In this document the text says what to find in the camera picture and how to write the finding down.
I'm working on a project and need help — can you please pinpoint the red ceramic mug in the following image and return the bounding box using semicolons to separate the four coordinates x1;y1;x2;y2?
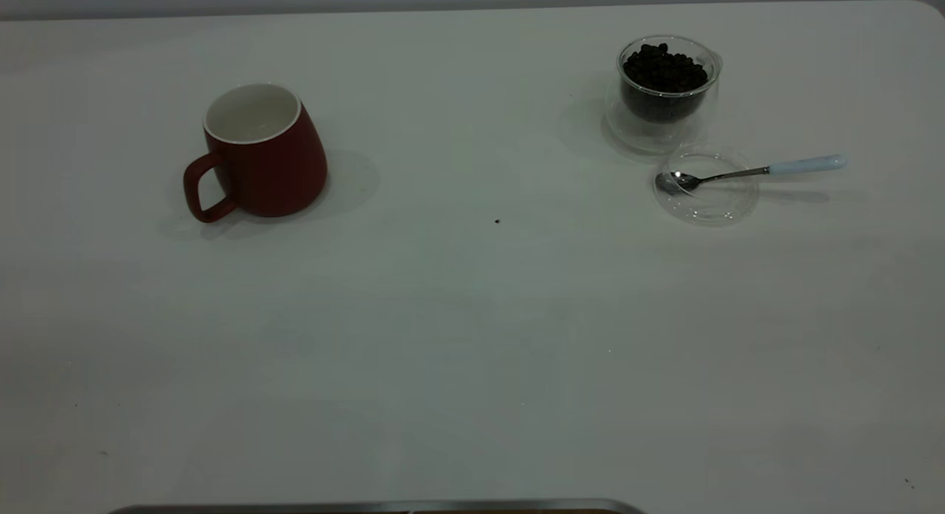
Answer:
183;82;329;224

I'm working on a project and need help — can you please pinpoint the metal spoon light blue handle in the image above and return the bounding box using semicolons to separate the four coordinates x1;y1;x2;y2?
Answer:
656;154;848;197

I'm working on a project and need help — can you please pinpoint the clear round lid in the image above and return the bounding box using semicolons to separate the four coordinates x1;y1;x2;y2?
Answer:
652;146;760;227

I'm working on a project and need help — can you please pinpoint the roasted coffee beans pile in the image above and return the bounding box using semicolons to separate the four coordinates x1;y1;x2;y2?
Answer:
622;43;709;123

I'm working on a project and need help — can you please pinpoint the double-wall glass cup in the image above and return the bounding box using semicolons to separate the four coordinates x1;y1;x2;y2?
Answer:
604;35;723;157

